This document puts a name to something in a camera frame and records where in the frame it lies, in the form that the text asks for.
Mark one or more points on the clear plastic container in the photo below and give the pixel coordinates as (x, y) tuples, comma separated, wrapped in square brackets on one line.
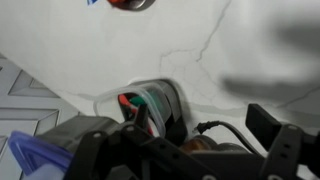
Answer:
[(156, 100)]

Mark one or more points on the round steel dish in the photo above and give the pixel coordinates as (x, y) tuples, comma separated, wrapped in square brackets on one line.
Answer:
[(137, 4)]

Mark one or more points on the blue and white packet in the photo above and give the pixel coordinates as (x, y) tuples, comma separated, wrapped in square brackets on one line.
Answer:
[(92, 1)]

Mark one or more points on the blue plastic lid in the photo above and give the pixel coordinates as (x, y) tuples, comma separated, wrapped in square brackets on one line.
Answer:
[(30, 153)]

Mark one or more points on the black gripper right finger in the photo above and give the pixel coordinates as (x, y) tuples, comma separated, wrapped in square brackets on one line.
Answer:
[(286, 146)]

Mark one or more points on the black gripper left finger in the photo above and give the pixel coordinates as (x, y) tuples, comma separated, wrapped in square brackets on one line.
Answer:
[(100, 153)]

